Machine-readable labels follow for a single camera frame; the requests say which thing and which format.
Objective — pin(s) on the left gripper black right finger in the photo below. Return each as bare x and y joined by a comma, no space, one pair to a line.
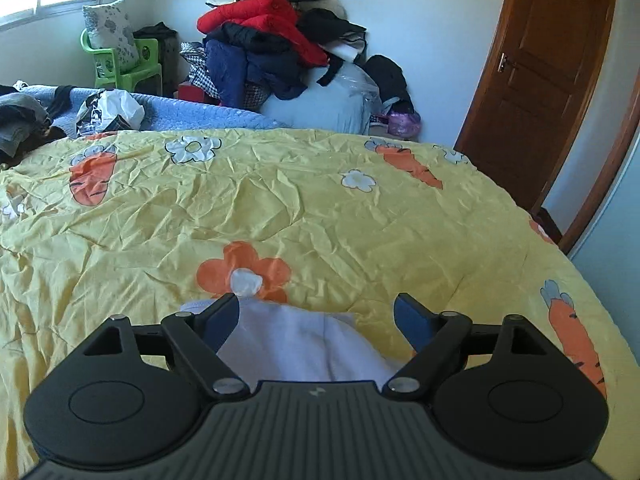
442,344

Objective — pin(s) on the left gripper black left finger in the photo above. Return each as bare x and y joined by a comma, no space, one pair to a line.
190,343

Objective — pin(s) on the lavender t-shirt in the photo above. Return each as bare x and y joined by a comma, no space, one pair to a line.
280,343

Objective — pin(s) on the dark clothes pile on bed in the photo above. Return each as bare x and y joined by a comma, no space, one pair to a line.
27,125

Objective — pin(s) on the navy blue clothes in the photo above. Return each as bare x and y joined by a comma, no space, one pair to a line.
237,56

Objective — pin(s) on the black clothes on pile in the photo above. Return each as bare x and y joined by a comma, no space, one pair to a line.
325,23

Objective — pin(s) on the yellow carrot flower bedspread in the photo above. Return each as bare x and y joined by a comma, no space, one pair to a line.
139,223

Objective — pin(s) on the purple plastic bag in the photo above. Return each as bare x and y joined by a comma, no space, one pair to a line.
404,125

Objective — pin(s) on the blue blanket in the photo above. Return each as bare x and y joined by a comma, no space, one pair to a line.
161,114

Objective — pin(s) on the black white crumpled garment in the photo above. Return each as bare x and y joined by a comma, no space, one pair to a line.
109,110

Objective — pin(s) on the light blue bedding bag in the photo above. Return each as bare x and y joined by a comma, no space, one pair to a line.
345,105

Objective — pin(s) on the brown wooden door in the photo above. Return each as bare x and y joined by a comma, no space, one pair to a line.
534,92

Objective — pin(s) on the grey patterned pillow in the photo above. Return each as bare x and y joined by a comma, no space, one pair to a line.
108,27

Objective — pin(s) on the red jacket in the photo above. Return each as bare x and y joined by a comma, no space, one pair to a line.
275,17

